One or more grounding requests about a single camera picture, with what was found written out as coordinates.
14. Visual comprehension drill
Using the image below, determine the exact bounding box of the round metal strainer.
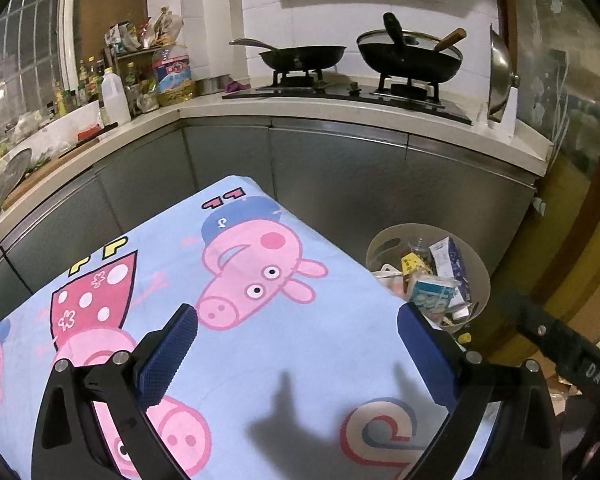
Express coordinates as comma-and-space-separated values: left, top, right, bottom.
0, 147, 33, 206

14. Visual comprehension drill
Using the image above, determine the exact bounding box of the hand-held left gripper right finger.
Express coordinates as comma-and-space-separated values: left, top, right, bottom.
396, 301, 566, 480

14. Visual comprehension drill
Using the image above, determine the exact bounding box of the small steel bowl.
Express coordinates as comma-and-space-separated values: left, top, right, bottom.
200, 75, 231, 96

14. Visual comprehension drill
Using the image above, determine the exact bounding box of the black gas hob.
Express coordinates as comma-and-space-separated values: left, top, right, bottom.
221, 72, 473, 126

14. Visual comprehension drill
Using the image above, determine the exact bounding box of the large cooking oil bottle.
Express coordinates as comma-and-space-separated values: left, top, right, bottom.
151, 45, 197, 107

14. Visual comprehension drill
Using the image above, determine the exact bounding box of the wooden glass door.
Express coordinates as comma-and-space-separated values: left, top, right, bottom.
495, 0, 600, 361

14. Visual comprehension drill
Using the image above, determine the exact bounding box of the wooden handled spatula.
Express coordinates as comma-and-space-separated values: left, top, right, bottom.
432, 27, 468, 53

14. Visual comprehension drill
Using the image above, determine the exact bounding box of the wooden cutting board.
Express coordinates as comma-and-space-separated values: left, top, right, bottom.
2, 137, 101, 208

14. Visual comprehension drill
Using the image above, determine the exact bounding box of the light blue drink carton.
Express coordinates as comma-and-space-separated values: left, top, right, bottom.
410, 280, 461, 318

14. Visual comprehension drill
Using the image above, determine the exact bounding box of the black frying pan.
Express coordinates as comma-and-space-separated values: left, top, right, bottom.
229, 37, 347, 72

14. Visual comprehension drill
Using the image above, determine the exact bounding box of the black wok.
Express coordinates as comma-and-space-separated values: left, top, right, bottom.
356, 30, 465, 85

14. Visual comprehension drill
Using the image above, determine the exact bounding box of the white lid holder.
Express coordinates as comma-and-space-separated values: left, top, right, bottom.
480, 87, 521, 141

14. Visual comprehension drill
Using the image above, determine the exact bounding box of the kitchen window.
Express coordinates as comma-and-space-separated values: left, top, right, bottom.
0, 0, 76, 151

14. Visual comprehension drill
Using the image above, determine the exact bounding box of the white plastic jug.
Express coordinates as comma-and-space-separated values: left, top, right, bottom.
100, 67, 132, 127

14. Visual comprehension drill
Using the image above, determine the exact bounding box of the steel wok lid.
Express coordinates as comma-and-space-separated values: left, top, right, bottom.
486, 24, 522, 122

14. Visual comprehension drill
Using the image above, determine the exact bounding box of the cartoon pig printed blanket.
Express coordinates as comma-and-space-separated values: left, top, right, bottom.
0, 175, 501, 480

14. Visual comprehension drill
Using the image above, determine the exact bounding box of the wooden spice rack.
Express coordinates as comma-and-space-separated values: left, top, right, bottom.
105, 7, 186, 113

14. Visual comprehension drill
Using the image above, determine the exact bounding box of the steel kitchen counter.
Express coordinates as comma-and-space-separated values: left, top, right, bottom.
0, 87, 556, 341

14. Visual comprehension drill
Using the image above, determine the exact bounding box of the row of sauce bottles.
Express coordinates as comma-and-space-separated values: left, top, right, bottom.
50, 55, 106, 116

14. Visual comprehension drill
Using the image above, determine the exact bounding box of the blue and white carton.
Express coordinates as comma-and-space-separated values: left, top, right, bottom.
427, 237, 473, 306

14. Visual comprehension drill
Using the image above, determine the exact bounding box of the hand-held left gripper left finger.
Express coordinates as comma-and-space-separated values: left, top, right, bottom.
30, 303, 201, 480

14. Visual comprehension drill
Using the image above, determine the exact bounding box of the translucent plastic bin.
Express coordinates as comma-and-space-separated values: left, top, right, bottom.
366, 222, 492, 336

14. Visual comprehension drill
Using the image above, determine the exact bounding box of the glass pot lid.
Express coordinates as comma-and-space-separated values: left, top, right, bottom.
356, 12, 463, 53

